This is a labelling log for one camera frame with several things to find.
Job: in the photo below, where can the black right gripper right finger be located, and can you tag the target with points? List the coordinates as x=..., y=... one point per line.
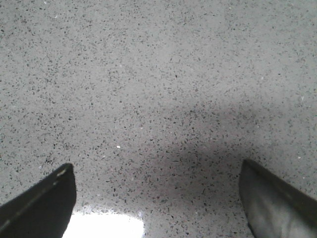
x=274, y=208

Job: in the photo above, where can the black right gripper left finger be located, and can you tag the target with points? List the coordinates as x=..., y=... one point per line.
x=44, y=210

